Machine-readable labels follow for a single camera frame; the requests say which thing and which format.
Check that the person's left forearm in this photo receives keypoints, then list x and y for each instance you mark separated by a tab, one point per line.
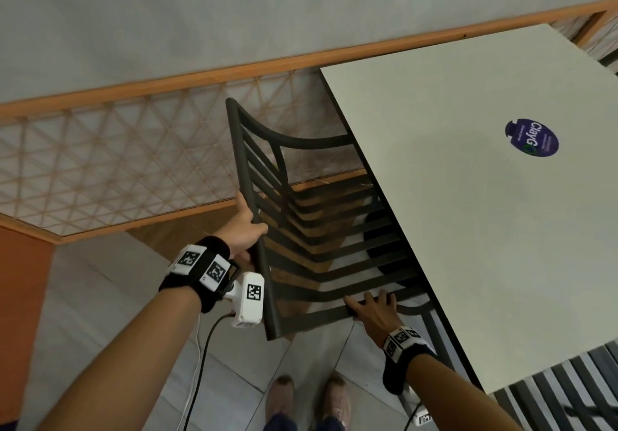
130	363

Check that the person's left leg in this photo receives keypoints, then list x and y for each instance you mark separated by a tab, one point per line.
276	423

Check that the person's right shoe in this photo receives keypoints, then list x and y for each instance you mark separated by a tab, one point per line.
336	399

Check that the person's right thumb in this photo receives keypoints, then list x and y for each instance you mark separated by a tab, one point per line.
355	306

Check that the white wrist camera with marker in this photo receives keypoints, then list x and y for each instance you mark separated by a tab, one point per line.
248	300
424	418

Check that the person's left thumb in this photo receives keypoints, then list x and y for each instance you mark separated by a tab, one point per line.
257	231

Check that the person's right leg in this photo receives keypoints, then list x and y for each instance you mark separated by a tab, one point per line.
330	424

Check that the black wristband with markers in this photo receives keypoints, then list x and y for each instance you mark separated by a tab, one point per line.
403	348
198	266

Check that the person's right hand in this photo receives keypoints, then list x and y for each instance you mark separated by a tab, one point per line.
379	317

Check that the person's left hand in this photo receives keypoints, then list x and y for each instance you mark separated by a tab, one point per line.
236	235

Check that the dark metal slatted chair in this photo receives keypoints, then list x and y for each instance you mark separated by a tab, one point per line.
555	392
251	189

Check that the person's right forearm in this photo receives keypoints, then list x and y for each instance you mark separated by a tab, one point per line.
454	392

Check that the person's leg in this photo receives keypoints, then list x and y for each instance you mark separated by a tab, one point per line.
276	423
330	424

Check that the orange panel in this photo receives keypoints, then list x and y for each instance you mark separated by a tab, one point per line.
21	324

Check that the purple round sticker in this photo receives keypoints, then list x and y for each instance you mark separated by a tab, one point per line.
531	137

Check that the person's left shoe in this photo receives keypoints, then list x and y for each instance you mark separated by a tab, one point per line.
280	399

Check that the person's shoe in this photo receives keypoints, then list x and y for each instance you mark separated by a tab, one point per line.
280	399
336	399

